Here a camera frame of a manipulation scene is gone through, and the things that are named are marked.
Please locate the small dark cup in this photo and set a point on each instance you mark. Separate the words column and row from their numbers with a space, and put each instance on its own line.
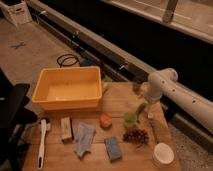
column 136, row 87

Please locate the dark grape bunch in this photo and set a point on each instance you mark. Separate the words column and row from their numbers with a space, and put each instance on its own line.
column 136, row 136

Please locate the small wooden block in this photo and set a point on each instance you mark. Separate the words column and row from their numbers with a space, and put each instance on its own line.
column 66, row 133

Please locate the wooden cutting board table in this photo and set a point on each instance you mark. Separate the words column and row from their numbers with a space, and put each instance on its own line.
column 116, row 101

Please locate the yellow plastic tray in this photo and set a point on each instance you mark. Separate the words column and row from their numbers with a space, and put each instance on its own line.
column 68, row 88

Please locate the green plastic cup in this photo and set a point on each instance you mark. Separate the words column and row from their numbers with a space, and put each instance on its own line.
column 129, row 120

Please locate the blue grey cloth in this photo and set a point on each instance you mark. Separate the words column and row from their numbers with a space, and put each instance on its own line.
column 83, row 138

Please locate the blue floor object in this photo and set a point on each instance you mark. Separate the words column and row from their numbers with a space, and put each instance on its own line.
column 86, row 62

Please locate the blue sponge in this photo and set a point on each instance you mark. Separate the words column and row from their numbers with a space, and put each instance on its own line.
column 112, row 148

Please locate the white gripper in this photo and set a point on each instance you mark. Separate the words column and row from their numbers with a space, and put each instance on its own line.
column 144, row 89

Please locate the metal fork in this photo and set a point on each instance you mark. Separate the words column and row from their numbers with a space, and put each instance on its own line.
column 153, row 130

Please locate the black chair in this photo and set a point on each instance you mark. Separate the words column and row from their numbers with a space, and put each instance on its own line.
column 14, row 116

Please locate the orange round fruit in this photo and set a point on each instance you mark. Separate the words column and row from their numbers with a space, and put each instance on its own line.
column 105, row 121

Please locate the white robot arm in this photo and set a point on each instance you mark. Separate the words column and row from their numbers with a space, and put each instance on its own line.
column 165, row 83

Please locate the white handled brush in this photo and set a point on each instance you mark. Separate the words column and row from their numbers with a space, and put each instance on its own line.
column 42, row 144

